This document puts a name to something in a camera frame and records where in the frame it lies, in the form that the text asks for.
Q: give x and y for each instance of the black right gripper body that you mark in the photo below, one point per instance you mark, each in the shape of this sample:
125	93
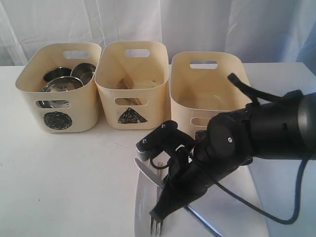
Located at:
193	169

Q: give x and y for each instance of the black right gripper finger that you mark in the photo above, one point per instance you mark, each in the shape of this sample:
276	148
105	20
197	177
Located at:
178	192

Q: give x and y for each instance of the steel table knife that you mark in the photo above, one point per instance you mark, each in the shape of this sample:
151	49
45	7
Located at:
154	178

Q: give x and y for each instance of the steel fork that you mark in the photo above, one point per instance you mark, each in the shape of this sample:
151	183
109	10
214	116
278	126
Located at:
156	227

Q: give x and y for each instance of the wooden chopstick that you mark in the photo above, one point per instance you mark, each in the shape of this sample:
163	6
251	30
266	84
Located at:
125	84
135	101

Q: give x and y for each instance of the steel mug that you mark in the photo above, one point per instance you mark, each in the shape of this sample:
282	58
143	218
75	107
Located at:
84	72
56	73

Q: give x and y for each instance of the stainless steel bowl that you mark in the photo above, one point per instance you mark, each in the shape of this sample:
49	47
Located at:
60	84

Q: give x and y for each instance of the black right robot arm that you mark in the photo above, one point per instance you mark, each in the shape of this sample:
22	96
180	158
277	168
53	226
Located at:
283	128

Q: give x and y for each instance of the white rectangular plate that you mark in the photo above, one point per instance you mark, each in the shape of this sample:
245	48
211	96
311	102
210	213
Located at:
228	216

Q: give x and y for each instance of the cream bin with square mark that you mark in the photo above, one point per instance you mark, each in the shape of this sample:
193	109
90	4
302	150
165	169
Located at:
199	88

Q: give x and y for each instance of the cream bin with triangle mark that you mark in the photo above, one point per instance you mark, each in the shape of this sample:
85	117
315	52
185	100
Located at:
144	62

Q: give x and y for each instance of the white backdrop curtain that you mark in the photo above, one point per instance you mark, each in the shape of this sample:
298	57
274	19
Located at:
253	30

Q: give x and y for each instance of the cream bin with circle mark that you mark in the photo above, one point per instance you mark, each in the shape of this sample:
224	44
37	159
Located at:
60	112

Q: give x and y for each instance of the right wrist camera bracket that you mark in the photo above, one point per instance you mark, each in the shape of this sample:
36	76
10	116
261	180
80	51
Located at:
164	138

